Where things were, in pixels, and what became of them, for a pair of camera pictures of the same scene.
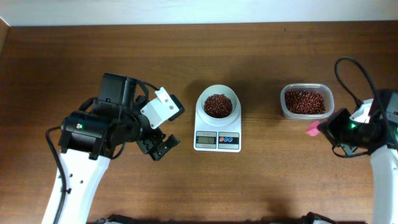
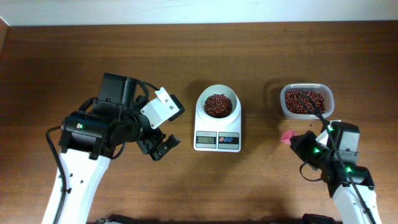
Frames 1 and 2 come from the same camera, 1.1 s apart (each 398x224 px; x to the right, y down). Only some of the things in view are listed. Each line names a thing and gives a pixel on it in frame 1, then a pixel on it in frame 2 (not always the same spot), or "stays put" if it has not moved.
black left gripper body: x=147 y=145 stays put
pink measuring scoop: x=313 y=129 -> x=286 y=136
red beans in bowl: x=218 y=106 stays put
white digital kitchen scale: x=225 y=139 stays put
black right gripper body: x=328 y=130 -> x=300 y=142
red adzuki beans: x=305 y=102 stays put
